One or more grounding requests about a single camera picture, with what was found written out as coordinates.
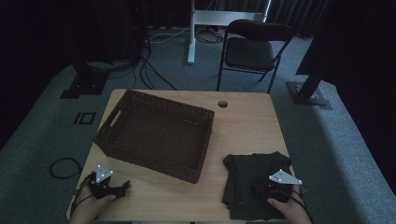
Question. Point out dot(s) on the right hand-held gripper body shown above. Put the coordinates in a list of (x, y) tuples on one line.
[(281, 186)]

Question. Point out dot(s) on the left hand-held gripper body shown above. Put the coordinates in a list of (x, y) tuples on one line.
[(101, 188)]

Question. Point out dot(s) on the black cloth garment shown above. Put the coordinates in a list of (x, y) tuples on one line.
[(243, 180)]

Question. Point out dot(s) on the dark brown woven basket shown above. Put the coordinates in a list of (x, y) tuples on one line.
[(155, 137)]

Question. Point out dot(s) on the person's left hand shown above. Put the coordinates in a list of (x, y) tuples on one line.
[(87, 207)]

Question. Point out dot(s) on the person's right hand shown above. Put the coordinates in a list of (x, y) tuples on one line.
[(292, 213)]

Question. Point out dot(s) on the black slanted stand with base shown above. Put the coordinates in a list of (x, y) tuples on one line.
[(306, 93)]

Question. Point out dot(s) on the black folding chair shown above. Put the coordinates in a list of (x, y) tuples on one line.
[(249, 53)]

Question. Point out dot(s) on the dark equipment tower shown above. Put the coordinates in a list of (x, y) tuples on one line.
[(134, 31)]

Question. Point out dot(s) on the dark curtain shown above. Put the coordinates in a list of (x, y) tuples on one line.
[(299, 15)]

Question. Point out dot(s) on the black stand with base plate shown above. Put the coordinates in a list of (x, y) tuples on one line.
[(84, 85)]

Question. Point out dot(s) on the white metal desk frame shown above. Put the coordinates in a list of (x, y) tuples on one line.
[(191, 40)]

